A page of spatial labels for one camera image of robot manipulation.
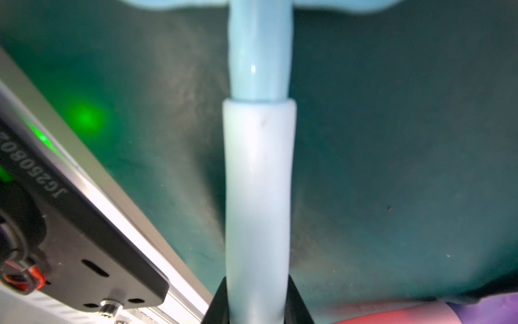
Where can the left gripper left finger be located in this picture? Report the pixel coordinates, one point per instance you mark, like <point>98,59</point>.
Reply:
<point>218,311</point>

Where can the blue shovel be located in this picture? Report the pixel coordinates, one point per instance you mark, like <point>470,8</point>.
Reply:
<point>259,122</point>

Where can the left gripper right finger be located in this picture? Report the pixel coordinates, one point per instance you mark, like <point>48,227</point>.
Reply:
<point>296,311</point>

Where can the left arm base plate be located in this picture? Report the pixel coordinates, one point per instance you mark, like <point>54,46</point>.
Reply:
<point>55,241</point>

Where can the purple square shovel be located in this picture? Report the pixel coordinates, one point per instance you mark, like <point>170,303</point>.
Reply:
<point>494,309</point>

